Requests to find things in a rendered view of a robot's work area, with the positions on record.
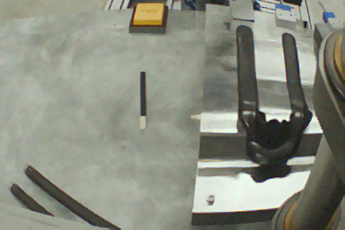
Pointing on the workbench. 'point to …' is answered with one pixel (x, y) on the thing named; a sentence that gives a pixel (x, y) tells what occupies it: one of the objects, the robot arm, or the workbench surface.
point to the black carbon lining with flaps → (274, 153)
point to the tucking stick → (143, 100)
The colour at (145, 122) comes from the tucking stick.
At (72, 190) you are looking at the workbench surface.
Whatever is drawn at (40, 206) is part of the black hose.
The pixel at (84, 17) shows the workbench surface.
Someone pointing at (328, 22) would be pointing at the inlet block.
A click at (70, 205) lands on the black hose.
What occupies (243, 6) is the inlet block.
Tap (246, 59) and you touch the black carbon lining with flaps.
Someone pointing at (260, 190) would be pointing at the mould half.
